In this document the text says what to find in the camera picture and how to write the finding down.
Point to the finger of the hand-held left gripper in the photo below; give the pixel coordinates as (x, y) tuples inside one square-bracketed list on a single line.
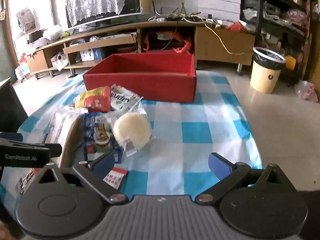
[(53, 150), (11, 136)]

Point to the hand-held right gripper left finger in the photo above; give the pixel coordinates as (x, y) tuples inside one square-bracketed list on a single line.
[(107, 160)]

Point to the white slatted panel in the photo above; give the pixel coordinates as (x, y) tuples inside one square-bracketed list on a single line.
[(220, 0)]

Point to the red white sachet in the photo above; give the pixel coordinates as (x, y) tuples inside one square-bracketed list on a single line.
[(115, 177)]

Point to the black woven basket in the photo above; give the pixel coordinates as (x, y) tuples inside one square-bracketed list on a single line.
[(35, 36)]

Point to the red plastic bag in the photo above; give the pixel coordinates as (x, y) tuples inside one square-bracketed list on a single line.
[(236, 26)]

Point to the yellow trash bin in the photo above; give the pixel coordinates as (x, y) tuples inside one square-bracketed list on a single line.
[(265, 77)]

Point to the red yellow snack packet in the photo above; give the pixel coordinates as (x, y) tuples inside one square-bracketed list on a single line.
[(95, 98)]

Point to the pile of plastic packets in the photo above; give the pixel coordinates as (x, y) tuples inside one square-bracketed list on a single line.
[(55, 32)]

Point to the blue snack packet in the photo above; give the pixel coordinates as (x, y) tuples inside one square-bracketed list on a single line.
[(100, 135)]

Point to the dark furniture piece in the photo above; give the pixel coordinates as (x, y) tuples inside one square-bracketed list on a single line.
[(10, 105)]

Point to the clear pink plastic bag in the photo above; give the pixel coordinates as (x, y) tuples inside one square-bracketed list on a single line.
[(305, 91)]

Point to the white wafer packet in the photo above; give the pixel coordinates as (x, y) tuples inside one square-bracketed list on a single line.
[(122, 97)]

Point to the blue checked tablecloth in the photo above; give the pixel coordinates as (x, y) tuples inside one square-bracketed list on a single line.
[(187, 135)]

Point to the white bread bag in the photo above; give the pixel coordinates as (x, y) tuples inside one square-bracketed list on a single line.
[(62, 122)]

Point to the open cardboard box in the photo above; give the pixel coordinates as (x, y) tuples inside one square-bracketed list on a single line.
[(60, 60)]

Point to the wooden television stand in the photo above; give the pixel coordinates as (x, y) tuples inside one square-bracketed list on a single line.
[(220, 47)]

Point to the printed cardboard box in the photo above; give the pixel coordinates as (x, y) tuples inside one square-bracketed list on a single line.
[(25, 17)]

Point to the red cardboard box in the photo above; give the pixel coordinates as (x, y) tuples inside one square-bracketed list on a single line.
[(140, 85)]

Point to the black storage rack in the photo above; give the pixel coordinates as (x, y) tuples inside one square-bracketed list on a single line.
[(258, 17)]

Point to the white power strip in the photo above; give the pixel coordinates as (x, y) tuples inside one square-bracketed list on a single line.
[(157, 19)]

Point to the black router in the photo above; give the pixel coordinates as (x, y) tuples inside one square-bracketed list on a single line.
[(175, 17)]

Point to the white plastic drawer cart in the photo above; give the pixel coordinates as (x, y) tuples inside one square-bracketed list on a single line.
[(22, 70)]

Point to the orange plastic bag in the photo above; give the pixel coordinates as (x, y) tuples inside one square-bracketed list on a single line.
[(186, 46)]

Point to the blue white carton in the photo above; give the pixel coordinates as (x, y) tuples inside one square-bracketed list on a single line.
[(96, 54)]

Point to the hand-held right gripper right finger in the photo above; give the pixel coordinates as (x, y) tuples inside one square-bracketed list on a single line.
[(220, 165)]

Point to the white plastic bag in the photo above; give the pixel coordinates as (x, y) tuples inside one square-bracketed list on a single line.
[(250, 13)]

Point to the round rice cake packet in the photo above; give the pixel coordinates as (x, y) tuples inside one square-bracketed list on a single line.
[(131, 127)]

